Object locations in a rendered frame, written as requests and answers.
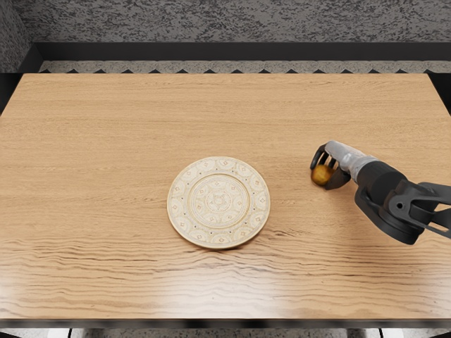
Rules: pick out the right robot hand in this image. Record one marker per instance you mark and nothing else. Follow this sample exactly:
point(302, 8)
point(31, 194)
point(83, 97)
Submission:
point(346, 157)

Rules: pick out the small golden brown fruit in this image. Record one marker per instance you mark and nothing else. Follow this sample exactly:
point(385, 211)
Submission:
point(321, 174)

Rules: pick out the cream patterned plate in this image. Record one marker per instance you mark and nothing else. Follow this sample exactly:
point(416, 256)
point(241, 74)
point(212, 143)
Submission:
point(218, 202)

